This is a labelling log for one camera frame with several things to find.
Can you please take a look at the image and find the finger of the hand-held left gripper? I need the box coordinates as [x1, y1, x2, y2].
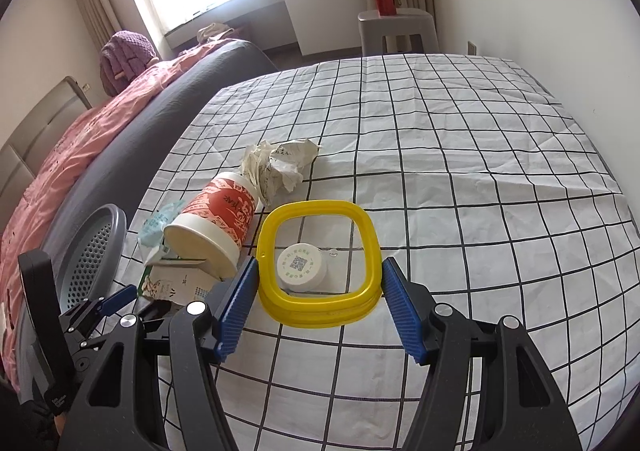
[137, 300, 176, 324]
[97, 283, 138, 317]

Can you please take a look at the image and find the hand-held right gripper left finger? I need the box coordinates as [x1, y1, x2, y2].
[57, 258, 261, 451]

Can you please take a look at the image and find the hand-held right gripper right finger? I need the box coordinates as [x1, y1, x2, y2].
[381, 257, 583, 451]

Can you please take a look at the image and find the white green carton box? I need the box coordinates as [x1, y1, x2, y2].
[139, 253, 221, 306]

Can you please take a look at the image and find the grey perforated waste basket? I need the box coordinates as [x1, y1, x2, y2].
[47, 204, 128, 327]

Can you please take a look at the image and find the yellow rimmed clear lid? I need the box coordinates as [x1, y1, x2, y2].
[256, 199, 383, 329]

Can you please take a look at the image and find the teal white wipes packet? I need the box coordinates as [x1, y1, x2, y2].
[137, 201, 187, 266]

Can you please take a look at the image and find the red white paper cup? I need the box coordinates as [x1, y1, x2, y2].
[163, 172, 260, 279]

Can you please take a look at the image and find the paper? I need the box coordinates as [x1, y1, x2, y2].
[241, 140, 322, 208]

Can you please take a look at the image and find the pink blanket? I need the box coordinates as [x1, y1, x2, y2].
[0, 38, 236, 352]

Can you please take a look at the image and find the beige padded headboard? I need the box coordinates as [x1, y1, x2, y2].
[0, 76, 93, 219]

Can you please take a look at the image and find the white black checked tablecloth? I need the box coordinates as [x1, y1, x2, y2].
[125, 52, 631, 451]

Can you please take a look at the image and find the bed with pink duvet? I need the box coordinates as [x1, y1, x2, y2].
[0, 38, 281, 382]

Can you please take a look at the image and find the purple knit cloth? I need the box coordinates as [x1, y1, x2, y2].
[99, 30, 158, 96]

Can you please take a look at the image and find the white cloth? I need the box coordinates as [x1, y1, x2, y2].
[196, 22, 238, 44]

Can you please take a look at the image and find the grey plastic stool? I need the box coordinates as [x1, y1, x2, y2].
[357, 7, 440, 56]

